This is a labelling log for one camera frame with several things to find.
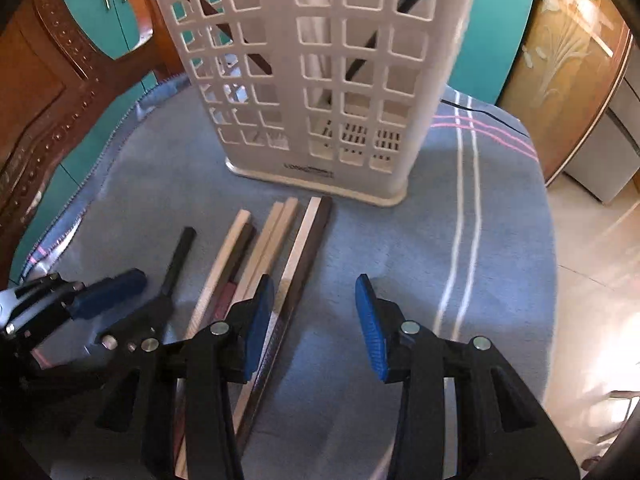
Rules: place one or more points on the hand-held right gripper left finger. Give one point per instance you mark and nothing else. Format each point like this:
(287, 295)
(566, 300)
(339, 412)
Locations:
(260, 320)

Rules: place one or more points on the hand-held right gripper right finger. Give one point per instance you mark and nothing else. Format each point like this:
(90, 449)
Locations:
(370, 320)

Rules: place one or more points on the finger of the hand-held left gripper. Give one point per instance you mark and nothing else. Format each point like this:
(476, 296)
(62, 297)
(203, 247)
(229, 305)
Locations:
(120, 335)
(110, 290)

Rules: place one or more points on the pale white chopstick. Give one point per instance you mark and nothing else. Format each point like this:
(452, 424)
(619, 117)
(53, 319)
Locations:
(296, 255)

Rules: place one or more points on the dark brown chopstick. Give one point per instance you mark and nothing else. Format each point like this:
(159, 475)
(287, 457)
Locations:
(310, 260)
(257, 63)

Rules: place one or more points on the white plastic utensil basket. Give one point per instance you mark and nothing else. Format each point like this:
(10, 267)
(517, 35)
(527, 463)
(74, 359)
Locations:
(285, 85)

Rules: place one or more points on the blue striped blanket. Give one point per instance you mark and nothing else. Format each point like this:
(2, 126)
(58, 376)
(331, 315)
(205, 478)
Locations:
(375, 240)

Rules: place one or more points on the carved wooden chair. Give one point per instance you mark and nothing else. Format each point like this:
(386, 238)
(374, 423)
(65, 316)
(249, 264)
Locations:
(50, 110)

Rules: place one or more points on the white appliance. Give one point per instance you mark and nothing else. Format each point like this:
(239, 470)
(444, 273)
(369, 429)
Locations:
(610, 150)

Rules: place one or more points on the wooden door with etched glass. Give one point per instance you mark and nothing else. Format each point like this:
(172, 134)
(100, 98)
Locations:
(565, 85)

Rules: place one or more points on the teal kitchen cabinets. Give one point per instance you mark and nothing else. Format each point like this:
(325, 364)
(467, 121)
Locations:
(490, 35)

